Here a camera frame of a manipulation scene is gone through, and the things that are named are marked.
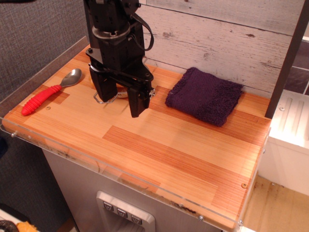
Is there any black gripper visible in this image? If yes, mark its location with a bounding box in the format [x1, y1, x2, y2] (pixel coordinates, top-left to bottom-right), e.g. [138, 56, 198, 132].
[87, 24, 154, 118]

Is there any yellow toy chicken leg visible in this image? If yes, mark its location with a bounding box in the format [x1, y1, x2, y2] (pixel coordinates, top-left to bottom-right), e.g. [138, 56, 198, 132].
[89, 77, 128, 98]

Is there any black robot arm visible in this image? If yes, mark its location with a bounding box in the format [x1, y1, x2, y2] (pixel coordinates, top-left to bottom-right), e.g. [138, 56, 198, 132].
[84, 0, 155, 117]

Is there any folded purple cloth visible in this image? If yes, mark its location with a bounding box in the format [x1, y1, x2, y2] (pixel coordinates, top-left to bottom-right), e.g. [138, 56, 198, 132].
[165, 67, 243, 127]

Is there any small steel strainer bowl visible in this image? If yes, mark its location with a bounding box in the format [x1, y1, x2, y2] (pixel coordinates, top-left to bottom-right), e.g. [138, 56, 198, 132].
[93, 91, 128, 104]

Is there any grey cabinet with dispenser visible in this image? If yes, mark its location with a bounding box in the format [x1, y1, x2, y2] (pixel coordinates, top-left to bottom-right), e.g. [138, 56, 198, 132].
[43, 151, 219, 232]

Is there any orange object bottom left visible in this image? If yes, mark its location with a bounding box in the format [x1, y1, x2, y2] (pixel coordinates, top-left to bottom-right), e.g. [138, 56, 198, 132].
[0, 219, 39, 232]

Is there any white toy sink unit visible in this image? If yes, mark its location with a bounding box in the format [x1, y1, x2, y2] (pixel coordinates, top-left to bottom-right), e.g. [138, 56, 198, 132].
[257, 36, 309, 195]

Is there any red handled metal spoon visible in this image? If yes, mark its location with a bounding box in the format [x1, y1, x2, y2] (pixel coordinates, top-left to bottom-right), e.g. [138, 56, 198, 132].
[21, 69, 82, 116]

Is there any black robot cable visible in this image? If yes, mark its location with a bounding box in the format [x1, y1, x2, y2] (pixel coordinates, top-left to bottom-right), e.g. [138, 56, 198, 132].
[131, 13, 155, 52]

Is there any dark grey vertical post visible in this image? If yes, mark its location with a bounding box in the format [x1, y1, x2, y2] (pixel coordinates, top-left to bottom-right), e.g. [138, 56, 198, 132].
[265, 0, 309, 119]

